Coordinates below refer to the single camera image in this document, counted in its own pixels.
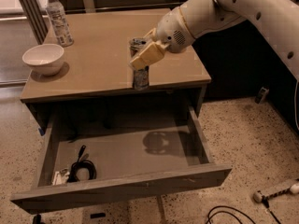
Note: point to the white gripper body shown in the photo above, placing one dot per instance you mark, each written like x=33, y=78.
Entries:
x=172, y=30

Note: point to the redbull can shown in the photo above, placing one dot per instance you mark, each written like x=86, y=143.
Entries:
x=140, y=76

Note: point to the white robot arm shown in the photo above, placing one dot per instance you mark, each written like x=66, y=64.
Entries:
x=276, y=20

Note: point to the open grey top drawer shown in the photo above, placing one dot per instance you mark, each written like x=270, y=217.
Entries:
x=165, y=152

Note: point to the clear plastic water bottle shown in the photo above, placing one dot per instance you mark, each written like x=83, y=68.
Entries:
x=56, y=13

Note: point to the white ceramic bowl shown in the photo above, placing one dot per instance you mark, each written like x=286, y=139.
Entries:
x=45, y=59

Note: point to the small grey floor device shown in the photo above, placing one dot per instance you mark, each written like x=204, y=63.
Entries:
x=261, y=95

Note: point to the small white packet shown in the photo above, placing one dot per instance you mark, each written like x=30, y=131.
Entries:
x=60, y=177

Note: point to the white power strip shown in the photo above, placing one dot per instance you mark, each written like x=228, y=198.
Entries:
x=287, y=186

